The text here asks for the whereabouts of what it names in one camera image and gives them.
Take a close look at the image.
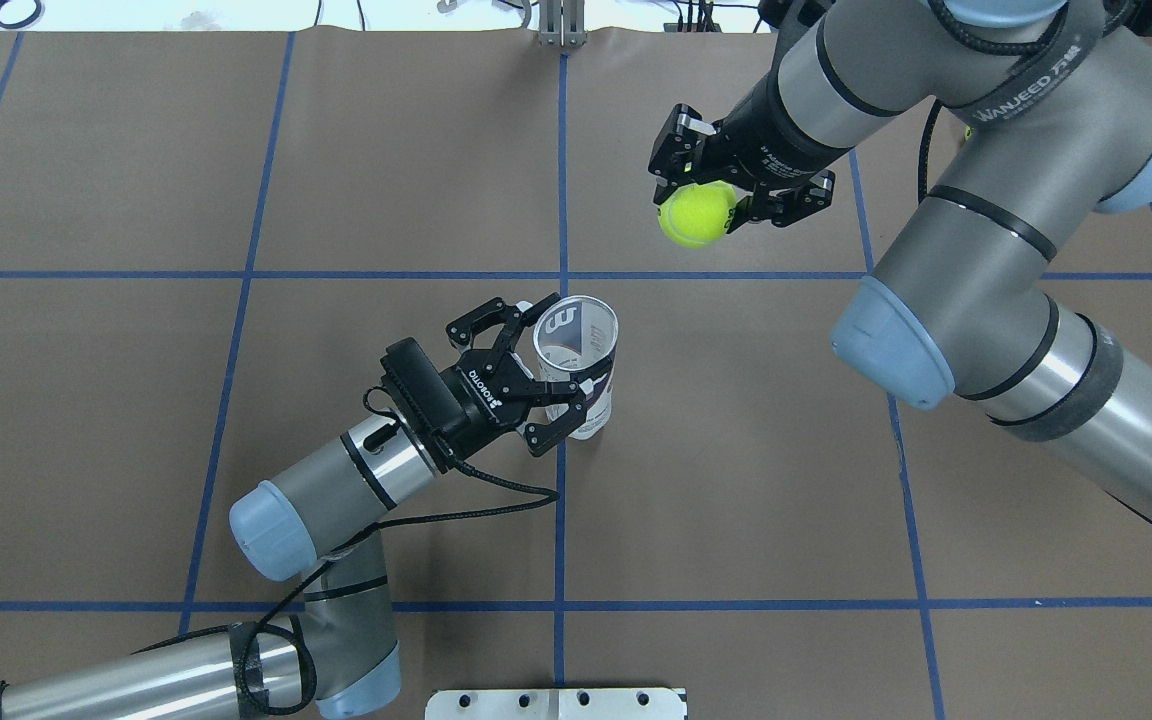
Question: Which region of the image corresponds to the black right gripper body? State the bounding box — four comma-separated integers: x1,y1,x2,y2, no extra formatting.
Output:
707,71,827,192

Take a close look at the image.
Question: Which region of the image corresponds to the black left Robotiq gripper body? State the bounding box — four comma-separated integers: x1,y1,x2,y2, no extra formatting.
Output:
439,348,541,460

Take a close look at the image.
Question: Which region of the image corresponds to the yellow tennis ball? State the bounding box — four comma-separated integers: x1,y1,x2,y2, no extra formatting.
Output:
657,181,737,249

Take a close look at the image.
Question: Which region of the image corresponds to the white blue tennis ball can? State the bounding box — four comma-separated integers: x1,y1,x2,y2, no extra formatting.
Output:
532,295,620,439

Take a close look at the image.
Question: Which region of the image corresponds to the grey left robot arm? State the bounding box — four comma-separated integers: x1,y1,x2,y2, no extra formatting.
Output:
0,295,612,719

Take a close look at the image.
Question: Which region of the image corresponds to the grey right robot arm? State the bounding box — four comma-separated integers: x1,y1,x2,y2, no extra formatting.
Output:
647,1,1152,525

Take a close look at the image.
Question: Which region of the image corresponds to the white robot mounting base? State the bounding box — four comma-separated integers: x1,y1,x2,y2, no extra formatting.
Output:
424,687,690,719

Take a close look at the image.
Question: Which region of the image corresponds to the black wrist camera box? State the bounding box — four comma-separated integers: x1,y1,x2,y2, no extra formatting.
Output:
380,338,468,439

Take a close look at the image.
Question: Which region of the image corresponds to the black camera cable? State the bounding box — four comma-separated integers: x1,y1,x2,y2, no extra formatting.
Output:
232,385,562,717

